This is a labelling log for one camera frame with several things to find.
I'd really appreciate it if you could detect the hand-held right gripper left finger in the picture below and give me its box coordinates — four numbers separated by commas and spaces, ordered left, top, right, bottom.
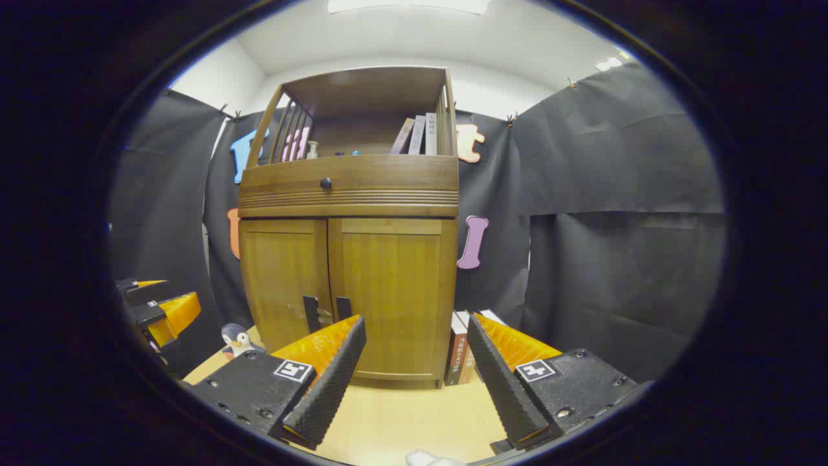
188, 315, 367, 452

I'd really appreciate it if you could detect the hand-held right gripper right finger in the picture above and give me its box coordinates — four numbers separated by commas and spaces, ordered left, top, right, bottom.
467, 312, 638, 452

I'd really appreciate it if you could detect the wooden cabinet door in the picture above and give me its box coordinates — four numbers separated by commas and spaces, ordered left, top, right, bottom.
239, 219, 334, 353
328, 218, 458, 383

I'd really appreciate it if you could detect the wooden double-door shoe cabinet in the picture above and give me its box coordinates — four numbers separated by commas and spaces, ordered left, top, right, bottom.
237, 65, 460, 389

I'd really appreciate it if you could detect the tan book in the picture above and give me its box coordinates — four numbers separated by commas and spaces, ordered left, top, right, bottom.
456, 311, 477, 384

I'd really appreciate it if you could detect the red-brown book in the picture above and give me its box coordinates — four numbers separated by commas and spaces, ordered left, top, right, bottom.
444, 311, 468, 387

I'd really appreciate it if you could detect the penguin plush toy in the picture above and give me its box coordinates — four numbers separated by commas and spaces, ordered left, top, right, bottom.
220, 322, 266, 361

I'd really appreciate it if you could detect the black backdrop cloth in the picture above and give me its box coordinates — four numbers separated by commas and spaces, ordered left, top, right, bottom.
109, 61, 726, 383

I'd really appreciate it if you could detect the slanted pale book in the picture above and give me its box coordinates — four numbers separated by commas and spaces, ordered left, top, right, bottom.
389, 118, 415, 155

